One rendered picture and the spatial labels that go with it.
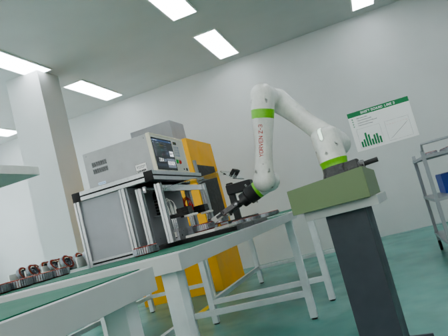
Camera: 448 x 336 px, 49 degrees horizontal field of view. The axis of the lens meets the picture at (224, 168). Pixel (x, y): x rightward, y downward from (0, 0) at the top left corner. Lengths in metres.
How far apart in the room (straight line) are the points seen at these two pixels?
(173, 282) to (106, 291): 0.60
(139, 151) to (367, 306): 1.28
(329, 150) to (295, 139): 5.47
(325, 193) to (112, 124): 6.99
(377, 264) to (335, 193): 0.36
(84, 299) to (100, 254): 1.60
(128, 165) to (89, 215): 0.31
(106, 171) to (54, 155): 3.98
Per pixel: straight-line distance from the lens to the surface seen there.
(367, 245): 2.21
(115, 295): 0.90
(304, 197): 2.11
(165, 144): 2.59
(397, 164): 7.60
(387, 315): 2.26
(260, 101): 2.40
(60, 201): 6.43
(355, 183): 2.07
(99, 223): 2.41
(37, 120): 6.69
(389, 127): 7.63
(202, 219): 6.10
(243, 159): 7.85
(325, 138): 2.25
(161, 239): 2.52
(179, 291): 1.46
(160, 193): 2.26
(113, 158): 2.51
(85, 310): 0.82
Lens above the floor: 0.80
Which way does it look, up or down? 6 degrees up
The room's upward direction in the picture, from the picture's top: 15 degrees counter-clockwise
